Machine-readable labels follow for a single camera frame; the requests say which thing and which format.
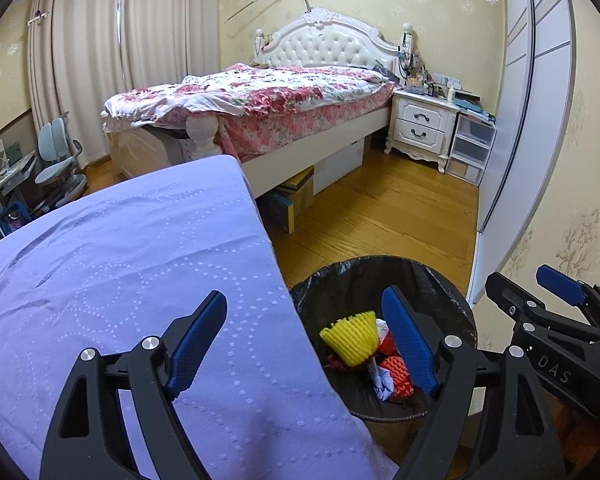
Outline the trash bin with black bag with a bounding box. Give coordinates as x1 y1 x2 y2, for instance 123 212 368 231
289 255 478 421

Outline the stack of books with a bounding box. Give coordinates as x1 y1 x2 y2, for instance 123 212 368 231
452 90 496 123

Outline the blue paper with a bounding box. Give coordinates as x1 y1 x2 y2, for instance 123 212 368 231
367 362 396 402

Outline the brown cardboard box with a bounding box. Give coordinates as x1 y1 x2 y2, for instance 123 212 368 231
257 166 315 235

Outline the light blue desk chair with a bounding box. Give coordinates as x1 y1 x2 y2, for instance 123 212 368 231
34 116 88 208

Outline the purple tablecloth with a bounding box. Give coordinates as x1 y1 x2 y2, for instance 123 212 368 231
0 154 401 480

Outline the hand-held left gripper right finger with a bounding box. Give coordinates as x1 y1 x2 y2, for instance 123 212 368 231
380 285 568 480

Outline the white bed with tufted headboard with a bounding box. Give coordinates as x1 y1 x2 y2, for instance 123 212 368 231
102 7 416 181

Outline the orange fuzzy cloth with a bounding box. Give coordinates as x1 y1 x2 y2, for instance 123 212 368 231
545 395 600 480

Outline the dark red ribbon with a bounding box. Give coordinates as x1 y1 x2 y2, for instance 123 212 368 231
325 352 376 373

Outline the pink floral bed sheet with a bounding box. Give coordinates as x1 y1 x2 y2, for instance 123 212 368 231
220 87 396 158

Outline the white nightstand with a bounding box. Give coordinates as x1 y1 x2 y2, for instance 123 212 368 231
384 91 460 175

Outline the white sliding wardrobe door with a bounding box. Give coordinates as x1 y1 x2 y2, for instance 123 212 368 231
467 0 578 306

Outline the floral quilt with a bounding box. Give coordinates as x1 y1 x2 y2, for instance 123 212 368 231
104 62 396 123

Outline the beige curtain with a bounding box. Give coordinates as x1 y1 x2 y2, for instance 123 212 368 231
27 0 126 126
122 0 221 86

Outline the white storage box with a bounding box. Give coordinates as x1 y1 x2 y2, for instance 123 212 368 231
312 137 366 196

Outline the clear plastic drawer unit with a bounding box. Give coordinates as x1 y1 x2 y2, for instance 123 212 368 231
445 112 497 185

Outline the red foam net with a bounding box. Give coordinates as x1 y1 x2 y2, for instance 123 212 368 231
377 355 416 401

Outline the grey study desk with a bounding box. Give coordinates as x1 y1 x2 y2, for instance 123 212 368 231
0 140 38 241

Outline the pile of small bedside items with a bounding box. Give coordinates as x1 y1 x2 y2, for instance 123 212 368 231
397 25 463 101

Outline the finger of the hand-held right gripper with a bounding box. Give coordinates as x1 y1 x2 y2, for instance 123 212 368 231
485 270 600 356
536 264 600 331

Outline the yellow foam net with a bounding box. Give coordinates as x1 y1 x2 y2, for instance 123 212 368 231
320 311 381 367

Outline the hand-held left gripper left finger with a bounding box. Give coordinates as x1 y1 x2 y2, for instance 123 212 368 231
39 289 229 480

